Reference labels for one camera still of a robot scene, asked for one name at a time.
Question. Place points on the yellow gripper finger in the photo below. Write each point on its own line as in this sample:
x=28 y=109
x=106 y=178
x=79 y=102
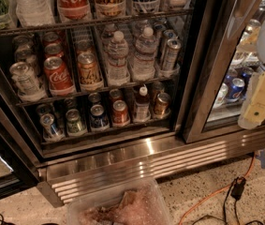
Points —
x=248 y=118

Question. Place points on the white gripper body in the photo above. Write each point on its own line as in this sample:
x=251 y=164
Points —
x=254 y=104

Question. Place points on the blue pepsi can front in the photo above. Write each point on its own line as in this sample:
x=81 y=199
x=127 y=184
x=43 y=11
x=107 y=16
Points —
x=98 y=118

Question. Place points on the blue pepsi can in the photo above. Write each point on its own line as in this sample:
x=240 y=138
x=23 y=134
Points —
x=94 y=99
x=98 y=118

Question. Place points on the pepsi can right fridge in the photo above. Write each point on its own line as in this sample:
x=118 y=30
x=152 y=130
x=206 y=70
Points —
x=235 y=88

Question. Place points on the slim silver can front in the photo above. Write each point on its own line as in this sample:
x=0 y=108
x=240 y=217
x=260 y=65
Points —
x=170 y=54

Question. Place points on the orange brown can bottom right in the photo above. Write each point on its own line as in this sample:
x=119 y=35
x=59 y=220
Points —
x=161 y=107

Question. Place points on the red soda can bottom front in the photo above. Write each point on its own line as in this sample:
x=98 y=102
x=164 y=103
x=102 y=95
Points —
x=120 y=115

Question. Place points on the red soda can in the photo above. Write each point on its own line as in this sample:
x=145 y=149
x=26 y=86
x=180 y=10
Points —
x=120 y=115
x=115 y=94

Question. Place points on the red soda can bottom behind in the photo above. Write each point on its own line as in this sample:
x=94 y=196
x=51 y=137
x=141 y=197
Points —
x=115 y=94

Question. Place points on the blue pepsi can behind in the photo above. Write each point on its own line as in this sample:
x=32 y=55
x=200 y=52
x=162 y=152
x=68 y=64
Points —
x=94 y=99

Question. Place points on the orange can middle shelf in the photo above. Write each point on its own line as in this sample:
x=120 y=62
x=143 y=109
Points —
x=90 y=76

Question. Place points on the orange can shelf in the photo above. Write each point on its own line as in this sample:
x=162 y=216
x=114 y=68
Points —
x=109 y=8
x=90 y=76

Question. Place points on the orange can top shelf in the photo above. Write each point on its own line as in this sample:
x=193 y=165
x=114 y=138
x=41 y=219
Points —
x=109 y=8

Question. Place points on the green sprite can front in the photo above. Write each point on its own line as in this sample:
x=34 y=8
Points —
x=74 y=125

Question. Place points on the red coca-cola can front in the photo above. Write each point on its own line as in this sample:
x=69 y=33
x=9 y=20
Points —
x=58 y=76

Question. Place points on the blue white can bottom left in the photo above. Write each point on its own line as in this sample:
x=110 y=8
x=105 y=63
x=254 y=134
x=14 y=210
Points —
x=52 y=133

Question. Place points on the silver diet can front left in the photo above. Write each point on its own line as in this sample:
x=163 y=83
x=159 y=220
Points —
x=29 y=87

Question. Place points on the black power adapter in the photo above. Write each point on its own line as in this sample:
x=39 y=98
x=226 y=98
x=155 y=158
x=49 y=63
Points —
x=238 y=188

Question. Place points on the brown juice bottle white cap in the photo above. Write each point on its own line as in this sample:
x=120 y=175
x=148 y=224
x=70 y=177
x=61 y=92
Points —
x=141 y=111

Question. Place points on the clear water bottle right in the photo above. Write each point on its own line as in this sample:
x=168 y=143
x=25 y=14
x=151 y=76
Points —
x=143 y=59

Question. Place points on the clear water bottle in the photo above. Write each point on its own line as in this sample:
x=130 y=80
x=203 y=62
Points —
x=117 y=52
x=143 y=59

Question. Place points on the clear water bottle left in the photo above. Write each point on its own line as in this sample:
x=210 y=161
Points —
x=117 y=52

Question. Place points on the clear plastic bin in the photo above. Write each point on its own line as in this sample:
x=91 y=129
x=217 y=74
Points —
x=136 y=202

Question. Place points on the red coca-cola bottle top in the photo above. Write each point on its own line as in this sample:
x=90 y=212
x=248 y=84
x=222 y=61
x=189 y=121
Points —
x=73 y=10

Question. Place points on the steel fridge door frame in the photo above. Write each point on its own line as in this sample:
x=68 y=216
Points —
x=222 y=24

